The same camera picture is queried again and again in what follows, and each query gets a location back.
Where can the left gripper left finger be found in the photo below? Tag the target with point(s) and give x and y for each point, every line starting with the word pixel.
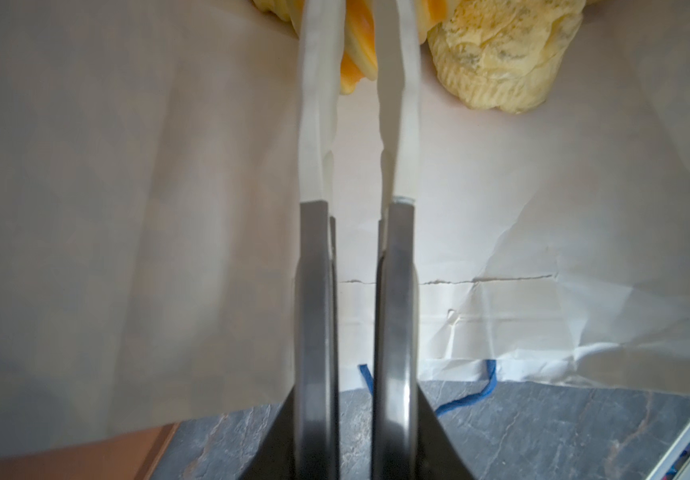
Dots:
pixel 274 459

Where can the brown plastic tray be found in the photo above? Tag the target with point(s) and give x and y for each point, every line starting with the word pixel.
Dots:
pixel 129 456

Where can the orange croissant bread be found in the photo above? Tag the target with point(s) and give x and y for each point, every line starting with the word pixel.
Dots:
pixel 359 59

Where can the metal tongs with white tips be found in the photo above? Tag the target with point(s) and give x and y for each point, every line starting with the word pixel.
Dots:
pixel 357 289

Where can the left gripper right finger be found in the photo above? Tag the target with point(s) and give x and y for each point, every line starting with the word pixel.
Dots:
pixel 437 458

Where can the blue checkered paper bag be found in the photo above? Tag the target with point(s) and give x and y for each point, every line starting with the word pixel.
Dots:
pixel 149 216

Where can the pale muffin bread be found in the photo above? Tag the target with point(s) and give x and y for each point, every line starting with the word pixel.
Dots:
pixel 504 54

